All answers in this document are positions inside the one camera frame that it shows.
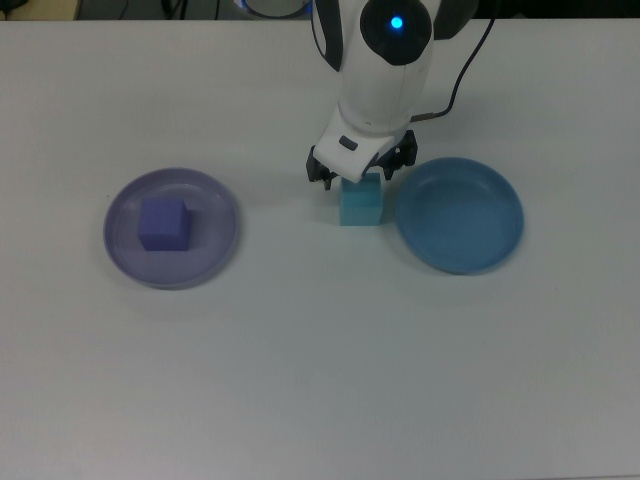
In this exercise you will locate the blue plate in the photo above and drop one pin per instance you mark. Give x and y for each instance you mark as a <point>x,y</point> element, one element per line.
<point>460,215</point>

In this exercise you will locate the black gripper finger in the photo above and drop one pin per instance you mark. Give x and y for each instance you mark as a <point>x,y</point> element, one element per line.
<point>317,170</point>
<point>400,161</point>

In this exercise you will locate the purple cube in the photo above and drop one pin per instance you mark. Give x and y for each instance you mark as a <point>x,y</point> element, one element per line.
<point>164,225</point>

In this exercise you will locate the cyan cube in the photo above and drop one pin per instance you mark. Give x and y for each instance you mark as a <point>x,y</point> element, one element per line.
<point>360,205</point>

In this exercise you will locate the purple plate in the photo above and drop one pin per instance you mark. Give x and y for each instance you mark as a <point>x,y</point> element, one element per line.
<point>210,250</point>

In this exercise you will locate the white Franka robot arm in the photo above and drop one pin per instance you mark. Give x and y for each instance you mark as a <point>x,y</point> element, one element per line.
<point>375,85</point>

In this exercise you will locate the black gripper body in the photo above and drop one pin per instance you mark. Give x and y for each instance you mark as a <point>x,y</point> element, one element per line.
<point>401,141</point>

